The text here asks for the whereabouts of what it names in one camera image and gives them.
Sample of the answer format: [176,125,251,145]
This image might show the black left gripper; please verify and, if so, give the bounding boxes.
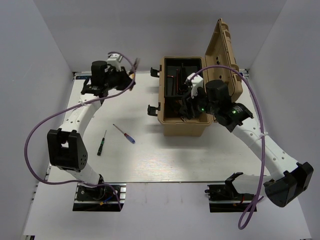
[104,66,137,91]

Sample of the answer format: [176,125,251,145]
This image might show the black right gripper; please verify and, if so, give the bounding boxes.
[179,85,219,120]

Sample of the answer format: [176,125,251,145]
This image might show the orange handled tool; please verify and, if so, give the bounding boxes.
[127,57,140,79]

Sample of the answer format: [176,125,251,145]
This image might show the tan plastic toolbox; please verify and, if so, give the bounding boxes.
[147,19,246,137]

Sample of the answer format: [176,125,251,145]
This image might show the large brown hex key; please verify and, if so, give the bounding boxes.
[166,75,175,96]

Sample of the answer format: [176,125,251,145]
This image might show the yellow black needle-nose pliers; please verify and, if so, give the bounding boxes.
[174,109,188,122]

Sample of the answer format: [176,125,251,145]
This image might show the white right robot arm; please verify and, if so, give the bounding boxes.
[180,77,314,208]

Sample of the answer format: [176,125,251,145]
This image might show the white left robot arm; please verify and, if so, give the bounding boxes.
[47,54,134,200]

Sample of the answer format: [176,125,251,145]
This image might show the black toolbox inner tray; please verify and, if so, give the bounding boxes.
[164,57,203,99]

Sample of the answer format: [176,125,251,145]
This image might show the blue XDOF label sticker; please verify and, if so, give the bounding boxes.
[75,75,91,80]

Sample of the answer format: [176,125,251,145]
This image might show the blue red screwdriver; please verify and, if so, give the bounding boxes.
[113,124,136,144]

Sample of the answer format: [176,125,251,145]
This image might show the black green screwdriver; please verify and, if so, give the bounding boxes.
[97,130,107,156]

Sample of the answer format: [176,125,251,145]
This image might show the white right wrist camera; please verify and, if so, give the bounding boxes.
[185,72,204,99]

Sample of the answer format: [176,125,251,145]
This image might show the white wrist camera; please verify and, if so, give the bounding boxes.
[106,53,123,66]
[185,72,204,99]

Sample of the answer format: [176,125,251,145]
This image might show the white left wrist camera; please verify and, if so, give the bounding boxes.
[106,53,123,66]

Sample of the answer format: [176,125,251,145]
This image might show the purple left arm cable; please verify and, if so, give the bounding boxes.
[23,51,138,211]

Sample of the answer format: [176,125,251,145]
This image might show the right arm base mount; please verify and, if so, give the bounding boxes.
[204,172,260,213]

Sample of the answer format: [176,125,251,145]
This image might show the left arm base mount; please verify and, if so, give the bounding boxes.
[72,183,127,212]

